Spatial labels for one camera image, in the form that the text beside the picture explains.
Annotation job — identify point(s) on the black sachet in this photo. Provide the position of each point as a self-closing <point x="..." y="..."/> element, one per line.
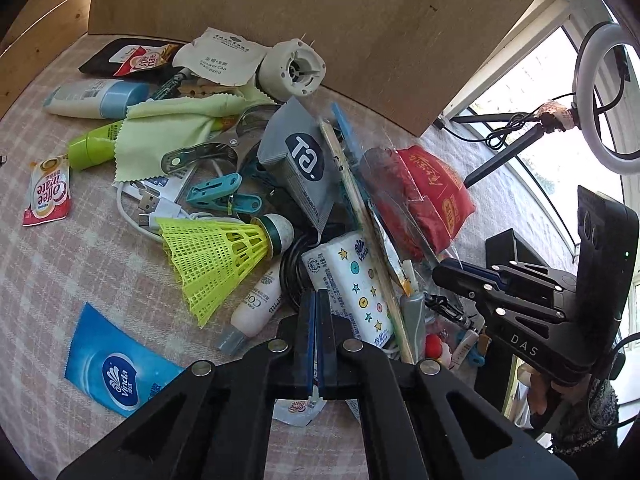
<point x="97" y="52"/>

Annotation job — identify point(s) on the white creamer sachet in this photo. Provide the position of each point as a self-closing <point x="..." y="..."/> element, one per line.
<point x="295" y="410"/>

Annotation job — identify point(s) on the small white tube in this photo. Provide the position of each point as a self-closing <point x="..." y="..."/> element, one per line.
<point x="465" y="347"/>

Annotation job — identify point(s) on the wooden slat panel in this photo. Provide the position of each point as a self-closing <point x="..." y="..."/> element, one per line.
<point x="40" y="20"/>

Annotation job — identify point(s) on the blue plastic strip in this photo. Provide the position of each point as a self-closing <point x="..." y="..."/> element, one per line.
<point x="342" y="127"/>

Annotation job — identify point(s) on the small white bottle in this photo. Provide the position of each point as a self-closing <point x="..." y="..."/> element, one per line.
<point x="255" y="300"/>

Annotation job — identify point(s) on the red white toy figure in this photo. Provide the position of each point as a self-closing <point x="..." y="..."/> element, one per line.
<point x="434" y="346"/>

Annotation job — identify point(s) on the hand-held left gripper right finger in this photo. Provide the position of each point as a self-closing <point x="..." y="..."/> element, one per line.
<point x="327" y="345"/>

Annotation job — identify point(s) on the red bag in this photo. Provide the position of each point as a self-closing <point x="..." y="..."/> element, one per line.
<point x="430" y="195"/>

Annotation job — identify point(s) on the yellow-green shuttlecock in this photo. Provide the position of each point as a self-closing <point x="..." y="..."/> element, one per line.
<point x="210" y="255"/>

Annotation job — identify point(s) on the black tripod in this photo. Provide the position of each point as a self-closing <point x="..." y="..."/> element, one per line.
<point x="505" y="153"/>

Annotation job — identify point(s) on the grey glue tube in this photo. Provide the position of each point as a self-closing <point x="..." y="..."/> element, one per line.
<point x="412" y="310"/>

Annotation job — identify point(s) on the teal clothespin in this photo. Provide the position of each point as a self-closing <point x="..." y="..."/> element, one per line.
<point x="215" y="192"/>

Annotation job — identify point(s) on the white round fan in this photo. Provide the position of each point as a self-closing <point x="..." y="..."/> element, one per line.
<point x="292" y="67"/>

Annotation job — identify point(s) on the white shower cap sachet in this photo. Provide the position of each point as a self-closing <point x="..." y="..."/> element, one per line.
<point x="220" y="57"/>

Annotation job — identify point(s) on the white blue printed packet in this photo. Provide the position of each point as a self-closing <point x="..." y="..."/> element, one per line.
<point x="172" y="187"/>

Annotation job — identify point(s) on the white tube blue cap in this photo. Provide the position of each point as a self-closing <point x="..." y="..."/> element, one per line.
<point x="90" y="97"/>

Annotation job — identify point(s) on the pale green cloth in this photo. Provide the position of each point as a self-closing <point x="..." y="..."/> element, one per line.
<point x="165" y="125"/>

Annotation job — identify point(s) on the upright wooden board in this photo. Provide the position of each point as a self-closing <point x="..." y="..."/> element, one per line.
<point x="300" y="10"/>

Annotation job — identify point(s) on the green bottle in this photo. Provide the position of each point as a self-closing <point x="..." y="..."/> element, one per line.
<point x="87" y="147"/>

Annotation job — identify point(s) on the person's right hand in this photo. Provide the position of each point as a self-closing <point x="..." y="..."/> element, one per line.
<point x="539" y="395"/>

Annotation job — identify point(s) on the grey sachet dark circle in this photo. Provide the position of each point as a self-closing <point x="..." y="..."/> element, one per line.
<point x="300" y="160"/>

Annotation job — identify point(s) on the wrapped wooden chopsticks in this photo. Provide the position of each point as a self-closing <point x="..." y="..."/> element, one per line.
<point x="346" y="185"/>

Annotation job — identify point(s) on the dark green pen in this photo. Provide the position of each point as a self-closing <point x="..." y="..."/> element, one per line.
<point x="167" y="87"/>

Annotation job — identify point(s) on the star print tissue pack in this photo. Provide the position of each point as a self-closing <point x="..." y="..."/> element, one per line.
<point x="350" y="280"/>

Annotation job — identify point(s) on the red creamer sachet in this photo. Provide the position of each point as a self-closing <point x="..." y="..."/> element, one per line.
<point x="47" y="190"/>

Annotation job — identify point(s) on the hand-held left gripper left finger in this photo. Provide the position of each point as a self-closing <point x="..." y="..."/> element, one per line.
<point x="302" y="345"/>

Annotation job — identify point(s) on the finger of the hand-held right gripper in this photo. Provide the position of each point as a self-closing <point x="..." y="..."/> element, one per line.
<point x="475" y="269"/>
<point x="460" y="282"/>

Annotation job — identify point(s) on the blue tissue packet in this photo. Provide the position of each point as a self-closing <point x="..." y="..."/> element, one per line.
<point x="115" y="365"/>

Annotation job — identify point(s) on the person's right forearm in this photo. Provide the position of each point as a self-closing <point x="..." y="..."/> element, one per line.
<point x="585" y="425"/>

